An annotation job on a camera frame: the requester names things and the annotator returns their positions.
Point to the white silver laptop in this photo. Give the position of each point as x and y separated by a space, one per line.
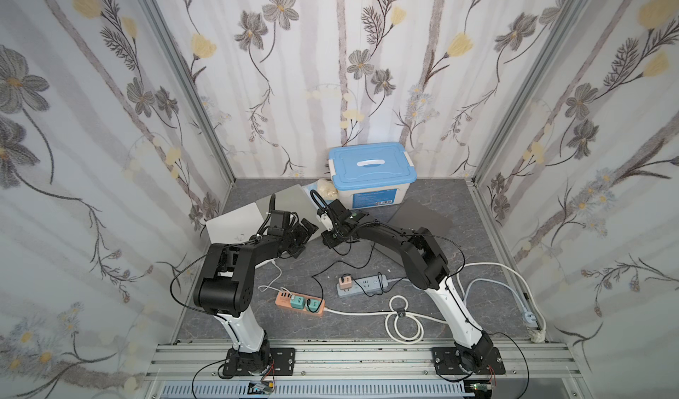
235 227

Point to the aluminium mounting rail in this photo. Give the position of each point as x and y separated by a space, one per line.
367 369

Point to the teal charger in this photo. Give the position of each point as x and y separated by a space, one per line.
313 305
297 302

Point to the grey power strip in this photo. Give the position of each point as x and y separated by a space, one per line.
366 286

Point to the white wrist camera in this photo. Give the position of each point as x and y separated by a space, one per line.
324 219

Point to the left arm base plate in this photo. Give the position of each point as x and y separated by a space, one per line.
275 362

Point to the blue lid storage box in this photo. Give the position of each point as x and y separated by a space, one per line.
371 175

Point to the grey silver laptop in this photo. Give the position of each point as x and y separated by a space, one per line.
296 199

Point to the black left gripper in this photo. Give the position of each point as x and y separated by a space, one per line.
301 232

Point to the dark grey laptop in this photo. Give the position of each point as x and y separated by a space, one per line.
413 215

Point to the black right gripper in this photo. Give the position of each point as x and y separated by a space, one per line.
336 229

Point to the blue face mask pack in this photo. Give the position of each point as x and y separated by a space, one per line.
315 197

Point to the pink charger plug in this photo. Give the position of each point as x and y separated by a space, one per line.
346 282

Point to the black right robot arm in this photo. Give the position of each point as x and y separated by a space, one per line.
425 266

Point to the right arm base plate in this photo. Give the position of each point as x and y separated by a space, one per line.
449 361

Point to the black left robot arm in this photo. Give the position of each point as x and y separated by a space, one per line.
225 288

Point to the orange power strip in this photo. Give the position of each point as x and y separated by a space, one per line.
282 301

